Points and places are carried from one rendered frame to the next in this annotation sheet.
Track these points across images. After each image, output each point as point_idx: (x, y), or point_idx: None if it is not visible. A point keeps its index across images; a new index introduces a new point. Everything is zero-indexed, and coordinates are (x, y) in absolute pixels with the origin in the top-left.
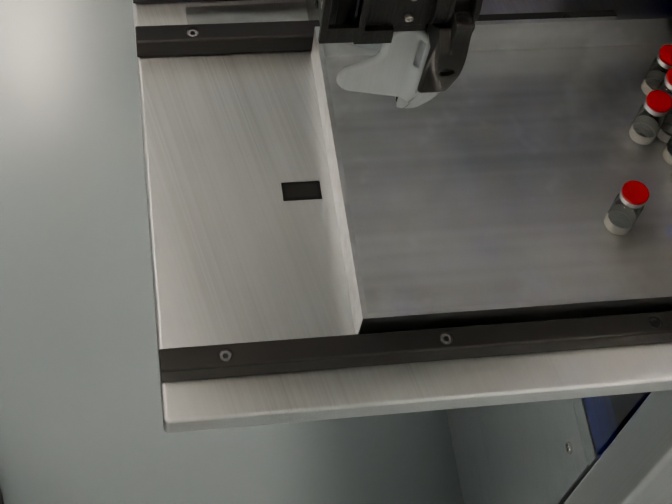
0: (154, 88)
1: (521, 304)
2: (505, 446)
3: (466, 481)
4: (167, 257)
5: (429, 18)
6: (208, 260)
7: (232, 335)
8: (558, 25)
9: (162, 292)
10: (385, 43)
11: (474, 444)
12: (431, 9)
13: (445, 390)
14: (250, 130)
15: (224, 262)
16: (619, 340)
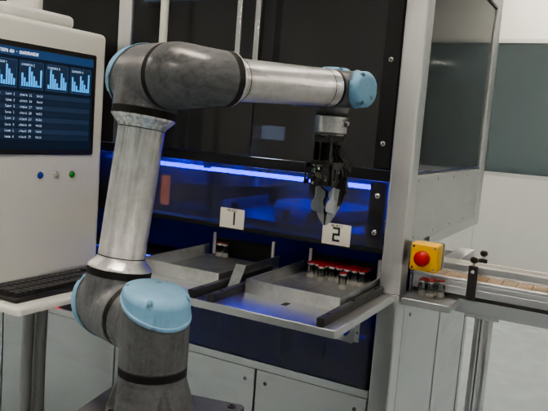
0: (227, 304)
1: (356, 289)
2: None
3: None
4: (285, 317)
5: (339, 180)
6: (292, 315)
7: None
8: (283, 268)
9: (294, 320)
10: (331, 193)
11: None
12: (339, 177)
13: (364, 311)
14: (258, 302)
15: (295, 314)
16: (374, 293)
